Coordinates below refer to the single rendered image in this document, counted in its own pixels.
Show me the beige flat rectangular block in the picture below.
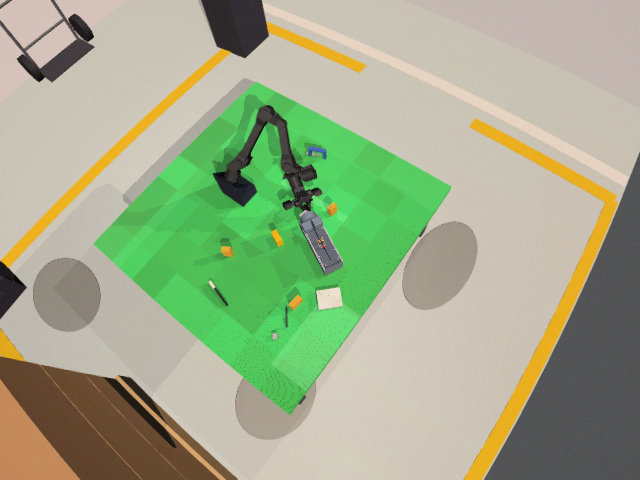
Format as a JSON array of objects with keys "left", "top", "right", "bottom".
[{"left": 316, "top": 287, "right": 343, "bottom": 311}]

